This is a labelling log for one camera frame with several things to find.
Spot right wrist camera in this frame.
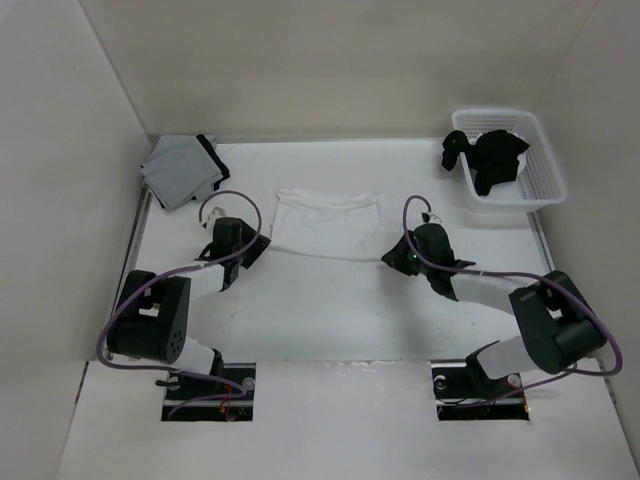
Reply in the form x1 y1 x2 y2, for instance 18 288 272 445
421 212 442 224

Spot white plastic basket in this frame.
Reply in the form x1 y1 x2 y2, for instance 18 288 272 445
451 108 567 214

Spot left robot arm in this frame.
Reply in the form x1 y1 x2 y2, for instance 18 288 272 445
104 217 271 399

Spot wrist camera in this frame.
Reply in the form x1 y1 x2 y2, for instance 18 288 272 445
421 212 442 224
200 206 227 231

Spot folded grey tank top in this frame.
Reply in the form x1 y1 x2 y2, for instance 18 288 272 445
140 135 219 212

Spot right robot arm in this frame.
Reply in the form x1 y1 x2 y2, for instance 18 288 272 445
381 223 607 398

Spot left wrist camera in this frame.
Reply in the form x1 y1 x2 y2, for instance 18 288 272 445
200 206 227 231

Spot white tank top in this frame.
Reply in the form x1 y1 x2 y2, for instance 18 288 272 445
271 188 382 262

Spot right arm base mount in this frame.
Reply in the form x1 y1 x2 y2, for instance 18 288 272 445
431 361 529 421

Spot white garment in basket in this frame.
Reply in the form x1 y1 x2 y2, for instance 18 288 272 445
512 132 529 178

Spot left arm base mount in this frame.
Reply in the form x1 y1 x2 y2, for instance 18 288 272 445
155 363 257 423

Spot black tank top in basket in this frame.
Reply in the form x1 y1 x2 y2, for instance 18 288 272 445
441 130 530 196

